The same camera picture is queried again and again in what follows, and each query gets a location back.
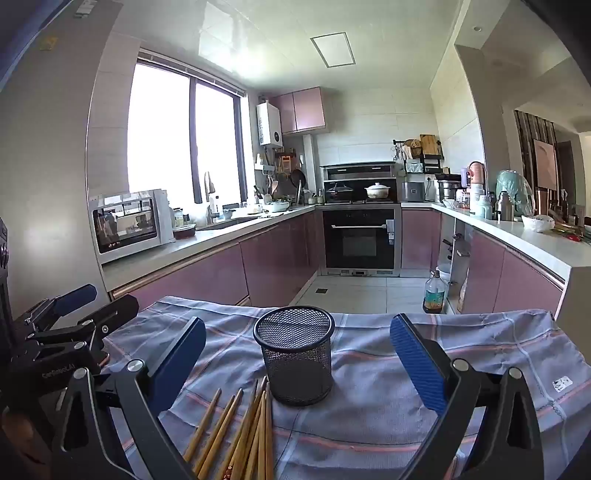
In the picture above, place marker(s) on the black wall rack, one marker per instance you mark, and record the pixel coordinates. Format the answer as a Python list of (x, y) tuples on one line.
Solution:
[(415, 161)]

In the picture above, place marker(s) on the steel kitchen faucet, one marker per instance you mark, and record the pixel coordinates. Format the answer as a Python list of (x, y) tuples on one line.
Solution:
[(209, 184)]

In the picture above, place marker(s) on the white bowl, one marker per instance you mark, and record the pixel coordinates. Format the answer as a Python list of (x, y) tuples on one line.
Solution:
[(538, 224)]

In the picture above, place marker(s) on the white dish with greens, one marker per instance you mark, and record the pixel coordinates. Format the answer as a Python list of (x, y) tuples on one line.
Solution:
[(278, 206)]

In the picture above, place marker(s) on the white bucket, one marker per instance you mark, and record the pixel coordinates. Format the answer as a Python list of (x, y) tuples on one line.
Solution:
[(445, 276)]

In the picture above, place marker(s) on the cooking oil bottle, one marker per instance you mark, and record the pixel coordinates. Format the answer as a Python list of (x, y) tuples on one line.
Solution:
[(434, 295)]

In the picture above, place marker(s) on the person's left forearm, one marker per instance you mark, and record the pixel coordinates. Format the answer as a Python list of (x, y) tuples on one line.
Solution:
[(21, 431)]

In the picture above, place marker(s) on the pink kitchen base cabinets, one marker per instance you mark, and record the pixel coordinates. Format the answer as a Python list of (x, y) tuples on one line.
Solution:
[(498, 272), (221, 272)]

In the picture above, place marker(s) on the pink kettle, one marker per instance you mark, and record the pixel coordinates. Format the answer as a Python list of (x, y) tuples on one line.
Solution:
[(475, 173)]

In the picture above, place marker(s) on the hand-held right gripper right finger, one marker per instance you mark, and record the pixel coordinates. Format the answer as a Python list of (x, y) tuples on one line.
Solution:
[(415, 364)]

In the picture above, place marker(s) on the teal bottle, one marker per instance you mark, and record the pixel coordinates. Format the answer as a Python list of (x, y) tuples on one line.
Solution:
[(485, 207)]

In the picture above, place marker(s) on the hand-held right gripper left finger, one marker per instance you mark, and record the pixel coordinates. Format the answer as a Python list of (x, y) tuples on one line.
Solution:
[(180, 364)]

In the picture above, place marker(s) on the pink wall cabinet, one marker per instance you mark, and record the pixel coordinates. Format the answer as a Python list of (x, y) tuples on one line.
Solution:
[(302, 110)]

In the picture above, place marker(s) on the black built-in oven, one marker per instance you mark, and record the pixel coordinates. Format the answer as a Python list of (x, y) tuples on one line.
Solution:
[(360, 240)]

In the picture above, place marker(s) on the blue-grey checked cloth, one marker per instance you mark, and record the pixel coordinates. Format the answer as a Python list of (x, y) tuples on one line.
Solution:
[(360, 415)]

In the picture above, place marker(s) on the brown tumbler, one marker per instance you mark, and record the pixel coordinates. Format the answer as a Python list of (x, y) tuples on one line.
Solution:
[(541, 201)]

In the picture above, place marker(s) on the kitchen window dark frame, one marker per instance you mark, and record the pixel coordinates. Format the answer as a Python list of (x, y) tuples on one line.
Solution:
[(161, 138)]

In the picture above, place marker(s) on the wooden cutting board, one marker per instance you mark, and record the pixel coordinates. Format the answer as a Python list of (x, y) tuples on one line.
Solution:
[(428, 144)]

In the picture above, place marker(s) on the black mesh holder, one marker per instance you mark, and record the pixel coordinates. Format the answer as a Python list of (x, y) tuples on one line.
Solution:
[(298, 364)]

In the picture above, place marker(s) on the bunch of wooden chopsticks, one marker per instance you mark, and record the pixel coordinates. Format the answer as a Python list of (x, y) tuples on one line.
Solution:
[(249, 429)]

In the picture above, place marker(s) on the steel thermos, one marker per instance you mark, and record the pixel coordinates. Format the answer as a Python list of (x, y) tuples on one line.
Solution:
[(506, 207)]

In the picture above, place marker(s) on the white water heater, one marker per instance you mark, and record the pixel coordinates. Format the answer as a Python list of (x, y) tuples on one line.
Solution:
[(269, 124)]

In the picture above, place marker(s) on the hanging frying pan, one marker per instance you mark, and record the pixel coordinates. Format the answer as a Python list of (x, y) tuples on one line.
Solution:
[(298, 177)]

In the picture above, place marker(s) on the black pot with lid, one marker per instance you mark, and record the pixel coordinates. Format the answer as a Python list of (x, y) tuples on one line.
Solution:
[(339, 193)]

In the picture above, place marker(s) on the ceiling light panel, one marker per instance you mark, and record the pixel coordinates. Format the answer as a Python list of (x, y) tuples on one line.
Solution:
[(332, 50)]

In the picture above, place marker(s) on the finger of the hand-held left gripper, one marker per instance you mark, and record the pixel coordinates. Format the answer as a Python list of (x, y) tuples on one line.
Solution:
[(117, 311), (76, 297)]

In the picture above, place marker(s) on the white casserole pot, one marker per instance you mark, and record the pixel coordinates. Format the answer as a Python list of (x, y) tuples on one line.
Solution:
[(377, 191)]

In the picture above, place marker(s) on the red bowl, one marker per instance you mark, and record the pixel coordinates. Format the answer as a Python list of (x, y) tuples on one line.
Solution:
[(184, 231)]

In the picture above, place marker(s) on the steel stock pot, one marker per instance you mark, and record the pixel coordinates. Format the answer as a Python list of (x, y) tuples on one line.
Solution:
[(449, 189)]

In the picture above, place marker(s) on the steel range hood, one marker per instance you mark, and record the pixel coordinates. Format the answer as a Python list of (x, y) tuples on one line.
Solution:
[(360, 170)]

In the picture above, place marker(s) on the grey refrigerator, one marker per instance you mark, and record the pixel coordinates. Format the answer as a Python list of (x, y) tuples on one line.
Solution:
[(51, 161)]

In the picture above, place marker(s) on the white countertop oven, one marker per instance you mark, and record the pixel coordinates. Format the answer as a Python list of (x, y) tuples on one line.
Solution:
[(124, 226)]

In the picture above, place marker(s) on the teal plastic-covered appliance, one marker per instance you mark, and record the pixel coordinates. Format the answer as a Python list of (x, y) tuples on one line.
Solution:
[(517, 189)]

